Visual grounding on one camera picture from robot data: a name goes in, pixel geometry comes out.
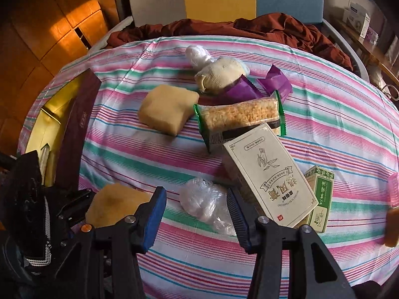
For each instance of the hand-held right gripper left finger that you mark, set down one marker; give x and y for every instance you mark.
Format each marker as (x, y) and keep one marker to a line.
(155, 221)

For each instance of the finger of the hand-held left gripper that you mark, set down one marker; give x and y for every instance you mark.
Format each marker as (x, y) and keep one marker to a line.
(78, 204)

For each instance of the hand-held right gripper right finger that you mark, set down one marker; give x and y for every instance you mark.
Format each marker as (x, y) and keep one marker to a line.
(237, 221)

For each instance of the yellow square cake block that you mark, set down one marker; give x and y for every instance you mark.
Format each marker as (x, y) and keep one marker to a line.
(115, 204)
(168, 109)

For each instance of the clear plastic bag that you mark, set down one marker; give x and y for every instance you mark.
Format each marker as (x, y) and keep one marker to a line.
(202, 202)

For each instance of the beige carton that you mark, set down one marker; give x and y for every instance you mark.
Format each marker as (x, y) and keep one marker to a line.
(268, 174)

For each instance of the maroon box with yellow inside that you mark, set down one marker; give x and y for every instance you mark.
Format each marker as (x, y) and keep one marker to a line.
(78, 124)

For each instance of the small green white carton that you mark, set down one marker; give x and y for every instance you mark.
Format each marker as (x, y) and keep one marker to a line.
(321, 199)

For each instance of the rice cracker packet green ends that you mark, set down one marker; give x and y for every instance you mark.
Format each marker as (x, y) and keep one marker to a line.
(240, 116)

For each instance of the purple snack packet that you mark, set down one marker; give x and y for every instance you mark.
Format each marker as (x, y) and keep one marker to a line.
(241, 93)
(276, 82)

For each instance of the cream sock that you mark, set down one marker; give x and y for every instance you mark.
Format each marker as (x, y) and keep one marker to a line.
(221, 73)

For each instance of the white sock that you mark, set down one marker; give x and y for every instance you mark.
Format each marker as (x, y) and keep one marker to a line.
(195, 55)

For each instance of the striped bed sheet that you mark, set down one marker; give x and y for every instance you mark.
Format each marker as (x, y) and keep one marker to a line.
(327, 124)

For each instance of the orange-brown block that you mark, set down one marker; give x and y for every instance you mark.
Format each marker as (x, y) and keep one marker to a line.
(393, 227)

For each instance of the red-brown blanket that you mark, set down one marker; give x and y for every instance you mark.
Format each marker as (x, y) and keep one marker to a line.
(249, 31)

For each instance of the wooden bedside table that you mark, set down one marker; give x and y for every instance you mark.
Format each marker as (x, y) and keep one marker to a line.
(377, 54)

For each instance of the small purple carton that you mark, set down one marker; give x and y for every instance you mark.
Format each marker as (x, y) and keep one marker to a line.
(371, 35)

